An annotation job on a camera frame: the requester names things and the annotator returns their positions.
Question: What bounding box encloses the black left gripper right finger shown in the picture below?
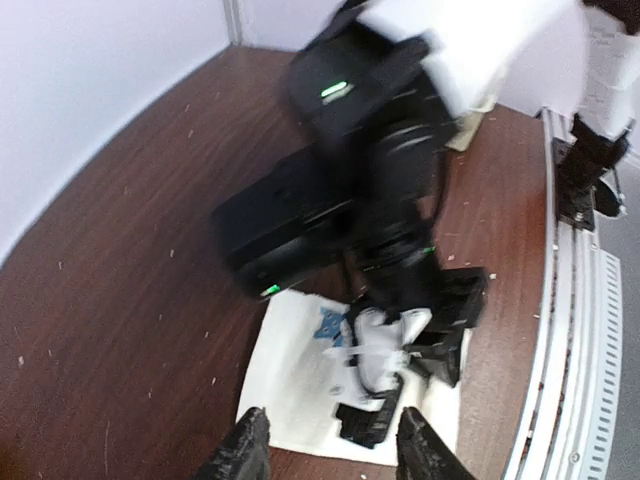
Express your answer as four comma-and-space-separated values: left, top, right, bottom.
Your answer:
396, 407, 475, 480

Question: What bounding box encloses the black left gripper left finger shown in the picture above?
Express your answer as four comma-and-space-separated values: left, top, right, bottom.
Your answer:
192, 407, 271, 480

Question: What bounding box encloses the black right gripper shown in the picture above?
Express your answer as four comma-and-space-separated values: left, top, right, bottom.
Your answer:
404, 267, 488, 387

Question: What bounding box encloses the white towel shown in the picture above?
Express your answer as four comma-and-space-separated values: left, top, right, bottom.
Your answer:
238, 290, 461, 466

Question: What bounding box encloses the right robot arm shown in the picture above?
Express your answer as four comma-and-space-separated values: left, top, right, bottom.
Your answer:
213, 1, 562, 399

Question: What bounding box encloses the beige plastic basket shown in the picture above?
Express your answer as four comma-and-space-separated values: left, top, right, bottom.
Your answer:
446, 94, 498, 152

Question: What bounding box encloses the aluminium front rail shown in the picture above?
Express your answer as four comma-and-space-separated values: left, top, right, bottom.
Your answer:
503, 108, 623, 479

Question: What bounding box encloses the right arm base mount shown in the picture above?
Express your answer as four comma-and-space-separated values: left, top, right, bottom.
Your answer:
551, 138, 626, 232

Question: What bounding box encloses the right aluminium frame post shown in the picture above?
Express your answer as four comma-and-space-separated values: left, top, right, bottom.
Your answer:
222, 0, 245, 46

